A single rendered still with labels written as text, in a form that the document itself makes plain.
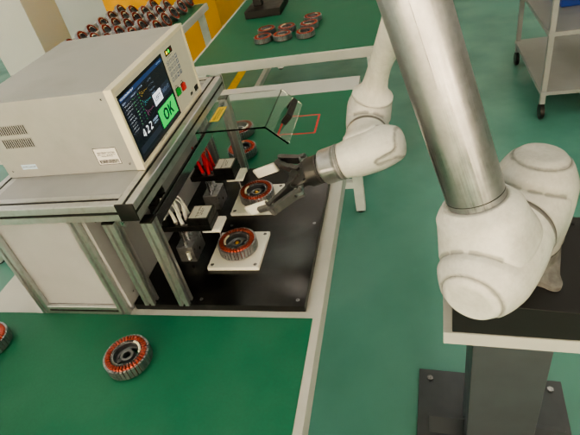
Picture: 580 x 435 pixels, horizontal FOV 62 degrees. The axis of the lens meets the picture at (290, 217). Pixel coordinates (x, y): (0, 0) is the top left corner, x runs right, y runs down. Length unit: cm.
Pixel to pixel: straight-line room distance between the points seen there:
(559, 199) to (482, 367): 54
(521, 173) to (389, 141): 29
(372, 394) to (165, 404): 98
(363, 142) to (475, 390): 74
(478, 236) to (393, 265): 155
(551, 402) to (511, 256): 116
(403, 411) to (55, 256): 127
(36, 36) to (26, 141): 389
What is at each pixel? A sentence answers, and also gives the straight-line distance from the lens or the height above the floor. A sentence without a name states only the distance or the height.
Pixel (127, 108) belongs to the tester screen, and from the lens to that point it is 118.
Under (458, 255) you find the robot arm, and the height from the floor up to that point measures 107.
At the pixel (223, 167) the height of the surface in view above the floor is 92.
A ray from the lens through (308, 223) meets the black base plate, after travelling 144.
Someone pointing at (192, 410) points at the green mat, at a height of 75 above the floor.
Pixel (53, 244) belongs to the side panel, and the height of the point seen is 99.
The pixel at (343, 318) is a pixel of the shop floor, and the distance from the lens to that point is 218.
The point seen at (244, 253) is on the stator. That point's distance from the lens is 134.
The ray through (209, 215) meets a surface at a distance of 133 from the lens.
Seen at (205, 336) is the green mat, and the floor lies 75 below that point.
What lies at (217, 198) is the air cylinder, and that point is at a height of 81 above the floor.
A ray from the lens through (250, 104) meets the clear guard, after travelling 151.
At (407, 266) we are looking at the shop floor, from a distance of 237.
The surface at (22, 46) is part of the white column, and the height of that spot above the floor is 63.
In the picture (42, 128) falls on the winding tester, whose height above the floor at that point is 125.
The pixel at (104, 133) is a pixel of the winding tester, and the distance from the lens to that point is 121.
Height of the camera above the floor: 167
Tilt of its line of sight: 37 degrees down
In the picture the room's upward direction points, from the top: 13 degrees counter-clockwise
